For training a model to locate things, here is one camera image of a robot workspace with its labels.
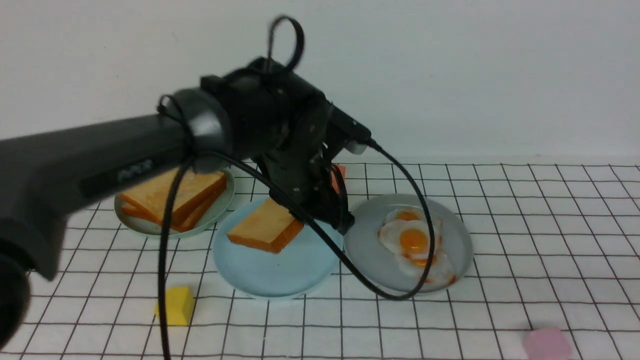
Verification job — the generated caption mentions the grey plate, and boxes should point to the grey plate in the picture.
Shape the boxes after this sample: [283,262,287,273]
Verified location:
[344,194,474,293]

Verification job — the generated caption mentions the pink foam cube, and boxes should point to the pink foam cube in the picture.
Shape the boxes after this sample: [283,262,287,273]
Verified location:
[522,326,573,360]

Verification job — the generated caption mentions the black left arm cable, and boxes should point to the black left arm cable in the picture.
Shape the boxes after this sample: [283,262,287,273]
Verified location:
[157,15,437,360]

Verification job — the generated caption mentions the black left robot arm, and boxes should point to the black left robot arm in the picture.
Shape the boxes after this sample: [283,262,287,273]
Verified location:
[0,57,371,346]

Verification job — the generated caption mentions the light blue plate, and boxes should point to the light blue plate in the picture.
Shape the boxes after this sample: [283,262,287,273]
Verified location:
[211,199,339,301]

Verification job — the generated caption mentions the fried egg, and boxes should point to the fried egg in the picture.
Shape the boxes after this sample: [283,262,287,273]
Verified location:
[381,207,429,231]
[377,219,432,260]
[394,250,457,285]

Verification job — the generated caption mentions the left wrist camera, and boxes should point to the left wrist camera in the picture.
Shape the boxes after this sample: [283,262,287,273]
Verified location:
[324,104,371,159]

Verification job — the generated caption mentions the yellow foam cube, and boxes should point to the yellow foam cube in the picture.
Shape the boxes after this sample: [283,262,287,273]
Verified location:
[165,285,195,327]

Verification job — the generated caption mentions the pale green plate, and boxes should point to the pale green plate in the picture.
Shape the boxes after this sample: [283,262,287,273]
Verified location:
[113,168,236,240]

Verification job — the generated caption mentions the toast slice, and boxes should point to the toast slice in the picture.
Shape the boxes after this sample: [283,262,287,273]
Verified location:
[122,190,224,233]
[118,169,227,223]
[227,198,304,255]

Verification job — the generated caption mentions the orange foam cube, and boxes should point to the orange foam cube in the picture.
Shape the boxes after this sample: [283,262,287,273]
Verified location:
[331,164,346,194]

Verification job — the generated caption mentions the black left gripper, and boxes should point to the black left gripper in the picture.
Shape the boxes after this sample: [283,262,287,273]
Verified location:
[199,57,355,236]

